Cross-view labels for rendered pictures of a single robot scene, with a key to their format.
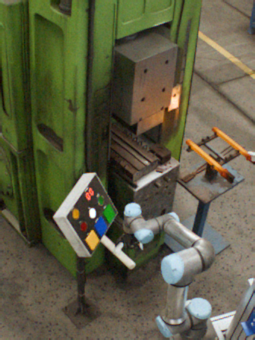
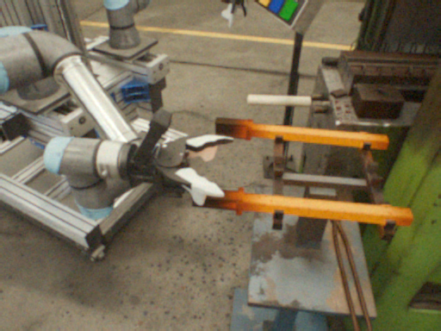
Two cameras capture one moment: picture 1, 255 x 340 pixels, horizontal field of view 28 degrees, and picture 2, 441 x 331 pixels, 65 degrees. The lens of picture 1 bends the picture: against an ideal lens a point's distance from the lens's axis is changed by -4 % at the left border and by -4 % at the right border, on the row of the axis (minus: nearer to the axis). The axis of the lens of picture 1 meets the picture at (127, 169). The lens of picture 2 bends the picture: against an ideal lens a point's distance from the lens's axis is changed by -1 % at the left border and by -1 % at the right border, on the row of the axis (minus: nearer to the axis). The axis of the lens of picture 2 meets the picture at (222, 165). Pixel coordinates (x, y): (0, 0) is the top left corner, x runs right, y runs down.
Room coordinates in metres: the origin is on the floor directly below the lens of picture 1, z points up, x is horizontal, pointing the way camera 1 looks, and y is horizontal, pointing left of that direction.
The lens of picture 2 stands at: (2.77, -1.10, 1.48)
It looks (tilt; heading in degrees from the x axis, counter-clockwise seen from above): 42 degrees down; 139
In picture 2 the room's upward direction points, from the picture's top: straight up
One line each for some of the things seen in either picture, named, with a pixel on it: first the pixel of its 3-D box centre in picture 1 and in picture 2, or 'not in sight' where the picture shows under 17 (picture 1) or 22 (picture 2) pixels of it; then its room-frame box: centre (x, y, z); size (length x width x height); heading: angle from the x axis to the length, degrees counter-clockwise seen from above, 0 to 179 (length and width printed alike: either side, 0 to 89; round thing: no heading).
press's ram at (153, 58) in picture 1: (133, 65); not in sight; (2.43, 0.02, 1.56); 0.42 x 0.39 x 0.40; 45
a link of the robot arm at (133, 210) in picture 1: (132, 215); not in sight; (1.64, -0.04, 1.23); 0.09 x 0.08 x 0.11; 28
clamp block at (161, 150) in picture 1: (159, 152); (376, 102); (2.41, -0.19, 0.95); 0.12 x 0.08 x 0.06; 45
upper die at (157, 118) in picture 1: (124, 103); not in sight; (2.40, 0.05, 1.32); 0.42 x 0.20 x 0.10; 45
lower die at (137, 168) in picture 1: (121, 150); (410, 71); (2.40, 0.05, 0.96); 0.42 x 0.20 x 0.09; 45
